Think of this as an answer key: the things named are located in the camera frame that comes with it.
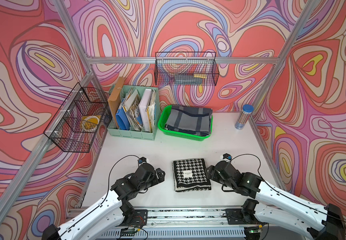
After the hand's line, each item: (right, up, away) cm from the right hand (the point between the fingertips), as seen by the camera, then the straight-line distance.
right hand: (211, 176), depth 79 cm
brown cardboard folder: (-54, +41, +3) cm, 68 cm away
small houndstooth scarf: (-11, -1, +4) cm, 11 cm away
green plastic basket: (-22, +22, +23) cm, 38 cm away
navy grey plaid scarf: (-9, +31, +21) cm, 38 cm away
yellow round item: (-61, +28, -9) cm, 68 cm away
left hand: (-26, 0, -1) cm, 26 cm away
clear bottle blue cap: (+28, +30, +26) cm, 48 cm away
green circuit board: (-43, -25, -7) cm, 50 cm away
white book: (-37, +45, +15) cm, 60 cm away
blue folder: (-53, +31, +15) cm, 63 cm away
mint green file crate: (-46, +36, +17) cm, 61 cm away
